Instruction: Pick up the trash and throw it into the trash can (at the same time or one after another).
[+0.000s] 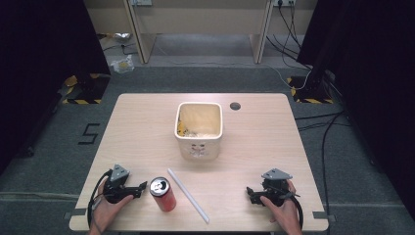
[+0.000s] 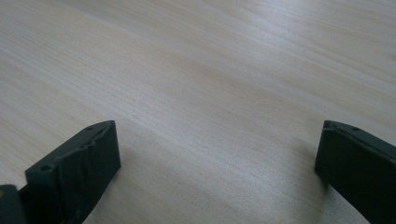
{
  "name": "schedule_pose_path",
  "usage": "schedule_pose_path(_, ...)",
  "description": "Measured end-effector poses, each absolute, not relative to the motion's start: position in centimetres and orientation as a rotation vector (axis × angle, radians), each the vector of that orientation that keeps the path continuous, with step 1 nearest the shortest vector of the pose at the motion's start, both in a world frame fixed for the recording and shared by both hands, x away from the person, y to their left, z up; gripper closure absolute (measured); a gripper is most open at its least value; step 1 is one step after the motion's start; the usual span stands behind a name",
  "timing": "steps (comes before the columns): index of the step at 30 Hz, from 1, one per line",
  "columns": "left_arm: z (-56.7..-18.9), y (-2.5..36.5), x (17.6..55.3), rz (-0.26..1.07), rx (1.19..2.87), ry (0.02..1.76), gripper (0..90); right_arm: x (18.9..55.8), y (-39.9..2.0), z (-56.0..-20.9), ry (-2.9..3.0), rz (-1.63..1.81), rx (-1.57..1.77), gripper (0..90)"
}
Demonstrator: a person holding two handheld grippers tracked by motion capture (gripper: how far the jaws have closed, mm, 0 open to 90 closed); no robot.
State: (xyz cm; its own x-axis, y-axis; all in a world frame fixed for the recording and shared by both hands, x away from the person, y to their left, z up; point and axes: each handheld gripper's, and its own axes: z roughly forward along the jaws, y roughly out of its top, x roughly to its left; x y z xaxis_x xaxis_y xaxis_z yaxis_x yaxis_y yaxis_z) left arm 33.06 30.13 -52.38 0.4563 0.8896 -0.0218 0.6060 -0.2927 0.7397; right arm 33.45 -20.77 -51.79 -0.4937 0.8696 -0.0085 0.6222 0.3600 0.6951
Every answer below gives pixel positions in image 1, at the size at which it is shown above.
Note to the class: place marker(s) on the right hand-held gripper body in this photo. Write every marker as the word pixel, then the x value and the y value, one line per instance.
pixel 275 191

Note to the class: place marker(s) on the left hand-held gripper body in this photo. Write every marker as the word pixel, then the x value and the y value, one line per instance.
pixel 115 191

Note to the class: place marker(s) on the red drink can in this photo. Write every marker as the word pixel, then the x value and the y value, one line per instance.
pixel 162 194

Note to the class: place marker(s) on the white straw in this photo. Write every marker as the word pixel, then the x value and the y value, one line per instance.
pixel 188 196

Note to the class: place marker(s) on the white square bin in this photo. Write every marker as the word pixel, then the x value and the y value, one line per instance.
pixel 199 130

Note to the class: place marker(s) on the person's left hand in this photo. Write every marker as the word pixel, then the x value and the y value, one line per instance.
pixel 107 210

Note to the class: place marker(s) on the person's right hand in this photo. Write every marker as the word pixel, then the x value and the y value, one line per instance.
pixel 285 212

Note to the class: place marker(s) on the grey tape strip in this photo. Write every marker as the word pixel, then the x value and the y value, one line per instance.
pixel 323 216
pixel 75 213

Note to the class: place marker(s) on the yellow and white bin scraps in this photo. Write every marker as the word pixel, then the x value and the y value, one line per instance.
pixel 192 131

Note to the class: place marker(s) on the round grey table grommet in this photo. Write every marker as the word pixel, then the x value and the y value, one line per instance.
pixel 235 106

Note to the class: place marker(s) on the stand base with hazard tape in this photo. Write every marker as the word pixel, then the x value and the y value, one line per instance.
pixel 310 93
pixel 86 89

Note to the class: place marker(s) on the clear plastic bag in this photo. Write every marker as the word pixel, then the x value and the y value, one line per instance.
pixel 123 64

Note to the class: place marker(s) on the black curtain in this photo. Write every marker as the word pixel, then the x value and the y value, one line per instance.
pixel 42 65
pixel 375 81

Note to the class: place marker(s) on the crumpled silver bag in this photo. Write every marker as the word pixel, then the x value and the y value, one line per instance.
pixel 121 36

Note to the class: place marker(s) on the white wall socket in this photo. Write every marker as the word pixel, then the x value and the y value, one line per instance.
pixel 141 2
pixel 284 2

